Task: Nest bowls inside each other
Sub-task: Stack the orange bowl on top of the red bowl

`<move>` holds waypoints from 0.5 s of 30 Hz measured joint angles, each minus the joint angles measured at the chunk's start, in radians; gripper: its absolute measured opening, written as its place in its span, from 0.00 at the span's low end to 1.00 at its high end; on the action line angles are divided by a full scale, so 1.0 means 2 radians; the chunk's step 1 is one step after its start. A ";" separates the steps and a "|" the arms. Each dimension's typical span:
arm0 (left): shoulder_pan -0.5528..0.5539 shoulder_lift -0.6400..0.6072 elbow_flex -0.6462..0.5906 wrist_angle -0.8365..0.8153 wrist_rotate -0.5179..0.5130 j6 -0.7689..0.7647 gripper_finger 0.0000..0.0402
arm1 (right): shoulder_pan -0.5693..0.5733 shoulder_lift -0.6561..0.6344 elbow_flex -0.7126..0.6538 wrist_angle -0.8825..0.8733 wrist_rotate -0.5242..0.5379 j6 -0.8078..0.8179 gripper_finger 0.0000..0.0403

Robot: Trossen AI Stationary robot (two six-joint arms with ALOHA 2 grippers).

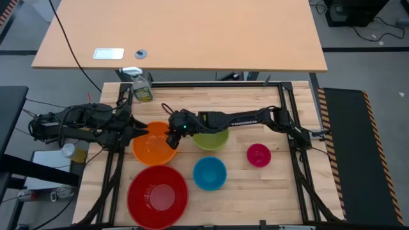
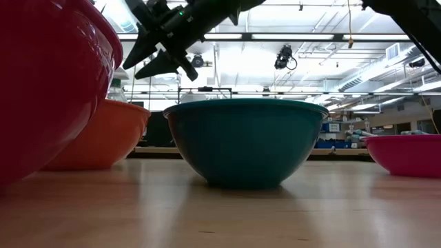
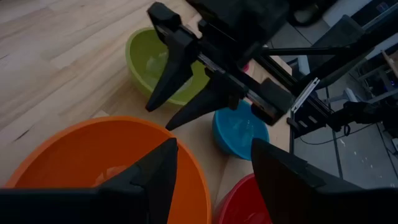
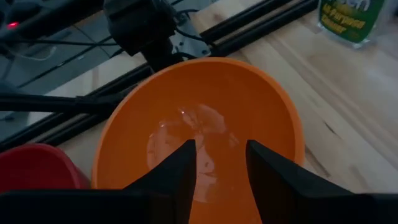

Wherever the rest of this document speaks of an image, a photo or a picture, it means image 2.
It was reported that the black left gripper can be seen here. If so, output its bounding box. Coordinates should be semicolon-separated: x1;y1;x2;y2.
122;0;242;83

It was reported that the orange plastic bowl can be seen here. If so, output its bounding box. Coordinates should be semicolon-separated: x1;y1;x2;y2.
41;99;152;172

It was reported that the large red plastic bowl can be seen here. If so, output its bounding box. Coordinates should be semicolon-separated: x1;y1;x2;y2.
0;0;124;187

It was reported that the teal plastic bowl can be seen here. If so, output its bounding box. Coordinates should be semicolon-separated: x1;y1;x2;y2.
163;98;330;189

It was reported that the metal shelf rack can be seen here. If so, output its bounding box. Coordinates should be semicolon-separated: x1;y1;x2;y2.
323;116;371;149

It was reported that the clear bottle with green cap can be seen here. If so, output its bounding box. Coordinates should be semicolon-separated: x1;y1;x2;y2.
107;78;127;103

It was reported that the wooden table in background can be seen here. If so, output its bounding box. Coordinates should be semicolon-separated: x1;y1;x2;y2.
133;146;373;162

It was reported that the blue storage bin with label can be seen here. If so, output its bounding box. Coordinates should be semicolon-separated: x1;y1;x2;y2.
321;122;342;134

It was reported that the row of blue bins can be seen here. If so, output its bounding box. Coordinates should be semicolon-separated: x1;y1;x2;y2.
314;139;353;149

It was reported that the pink plastic bowl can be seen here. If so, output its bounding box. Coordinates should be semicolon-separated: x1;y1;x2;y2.
363;134;441;179

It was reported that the black overhead camera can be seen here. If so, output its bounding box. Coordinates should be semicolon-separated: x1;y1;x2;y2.
274;44;298;71

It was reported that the black horizontal frame beam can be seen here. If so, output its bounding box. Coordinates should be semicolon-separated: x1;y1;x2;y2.
116;32;413;43

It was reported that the thin black horizontal rail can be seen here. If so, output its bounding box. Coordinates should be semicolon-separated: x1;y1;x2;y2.
123;90;441;97

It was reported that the silver ceiling air duct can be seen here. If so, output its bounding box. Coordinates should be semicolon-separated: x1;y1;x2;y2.
338;44;441;93

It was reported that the thin yellow cable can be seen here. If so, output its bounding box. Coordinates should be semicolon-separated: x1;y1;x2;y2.
420;95;441;135

